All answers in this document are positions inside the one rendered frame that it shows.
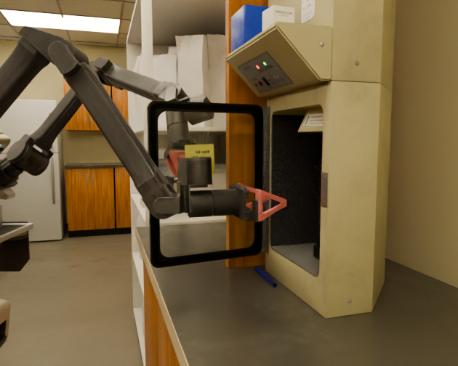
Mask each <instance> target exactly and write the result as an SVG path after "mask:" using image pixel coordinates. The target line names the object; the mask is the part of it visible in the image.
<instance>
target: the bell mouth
mask: <svg viewBox="0 0 458 366"><path fill-rule="evenodd" d="M298 133H323V108H322V107H314V108H309V109H308V111H307V112H306V114H305V117H304V119H303V121H302V123H301V125H300V128H299V130H298Z"/></svg>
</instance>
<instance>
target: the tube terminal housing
mask: <svg viewBox="0 0 458 366"><path fill-rule="evenodd" d="M395 1H396V0H316V8H315V17H314V18H313V19H312V20H309V21H307V22H306V23H304V24H309V25H324V26H331V28H332V68H331V79H330V80H329V81H327V82H323V83H320V84H316V85H312V86H307V87H304V88H301V89H296V90H293V91H288V92H285V93H282V94H277V95H274V96H271V97H268V98H267V107H269V106H270V172H271V118H272V115H305V114H306V112H307V111H308V109H309V108H314V107H322V108H323V141H322V172H327V173H328V194H327V208H324V207H322V206H321V233H320V264H319V275H318V276H317V277H314V276H312V275H311V274H310V273H308V272H306V271H305V270H304V269H302V268H300V267H299V266H297V265H296V264H294V263H292V262H291V261H290V260H288V259H286V258H284V257H283V256H282V255H280V254H279V253H276V252H275V251H274V250H272V248H271V247H275V246H270V216H269V254H268V253H266V252H265V271H266V272H268V273H269V274H270V275H272V276H273V277H274V278H276V279H277V280H278V281H279V282H281V283H282V284H283V285H285V286H286V287H287V288H288V289H289V290H290V291H292V292H293V293H294V294H296V295H297V296H298V297H300V298H301V299H302V300H303V301H304V302H305V303H307V304H308V305H309V306H311V307H312V308H313V309H315V310H316V311H317V312H318V313H319V314H321V315H322V316H323V317H325V318H331V317H340V316H345V315H351V314H360V313H366V312H372V310H373V308H374V305H375V304H376V301H377V299H378V296H379V294H380V291H381V290H382V286H383V285H384V282H385V251H386V232H387V197H388V179H389V162H390V127H391V108H392V89H393V54H394V36H395ZM273 5H277V6H283V7H293V8H294V23H301V0H268V6H269V7H271V6H273ZM322 172H321V183H322Z"/></svg>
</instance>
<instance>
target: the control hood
mask: <svg viewBox="0 0 458 366"><path fill-rule="evenodd" d="M265 52H268V54H269V55H270V56H271V57H272V58H273V59H274V60H275V61H276V63H277V64H278V65H279V67H280V68H281V69H282V70H283V72H285V74H286V75H287V76H288V77H289V78H290V79H291V81H292V82H293V84H289V85H286V86H282V87H279V88H277V89H272V90H270V91H265V92H263V93H259V92H258V91H257V90H256V89H255V88H254V87H253V85H252V84H251V83H250V82H249V81H248V79H247V78H246V77H245V76H244V75H243V74H242V72H241V71H240V70H239V69H238V68H237V67H239V66H240V65H243V64H244V63H246V62H248V61H250V60H252V59H254V58H255V57H257V56H259V55H261V54H263V53H265ZM225 59H226V61H227V62H228V64H229V65H230V66H231V67H232V68H233V69H234V71H236V72H237V74H238V75H239V76H240V77H241V78H242V79H243V80H244V82H245V83H246V84H247V85H248V86H249V88H250V89H251V90H252V91H253V92H254V93H255V94H256V95H257V96H258V97H271V96H274V95H277V94H282V93H285V92H290V91H293V90H296V89H301V88H304V87H307V86H312V85H316V84H320V83H323V82H327V81H329V80H330V79H331V68H332V28H331V26H324V25H309V24H301V23H286V22H278V21H277V22H276V23H274V24H272V25H271V26H270V27H269V28H267V29H265V30H264V31H263V32H261V33H259V34H258V35H256V36H255V37H254V38H252V39H251V40H249V41H247V42H246V43H245V44H243V45H242V46H240V47H239V48H237V49H236V50H235V51H233V52H231V53H230V54H229V55H227V57H225Z"/></svg>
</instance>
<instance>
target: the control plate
mask: <svg viewBox="0 0 458 366"><path fill-rule="evenodd" d="M263 62H265V63H266V64H267V65H264V64H263ZM256 65H258V66H259V67H260V69H258V68H257V67H256ZM237 68H238V69H239V70H240V71H241V72H242V74H243V75H244V76H245V77H246V78H247V79H248V81H249V82H250V83H251V84H252V85H253V87H254V88H255V89H256V90H257V91H258V92H259V93H263V92H267V91H270V90H272V89H277V88H279V87H282V86H286V85H289V84H293V82H292V81H291V79H290V78H289V77H288V76H287V75H286V74H285V72H283V70H282V69H281V68H280V67H279V65H278V64H277V63H276V61H275V60H274V59H273V58H272V57H271V56H270V55H269V54H268V52H265V53H263V54H261V55H259V56H257V57H255V58H254V59H252V60H250V61H248V62H246V63H244V64H243V65H240V66H239V67H237ZM277 74H279V75H280V78H277ZM273 76H275V77H276V79H274V80H273ZM263 77H264V78H265V79H266V80H267V81H268V82H269V84H270V85H269V86H268V85H267V84H266V83H265V82H264V81H263V80H262V78H263ZM268 78H271V79H272V81H269V80H268ZM258 81H261V82H262V84H263V86H260V85H259V84H258ZM255 84H257V85H258V86H255Z"/></svg>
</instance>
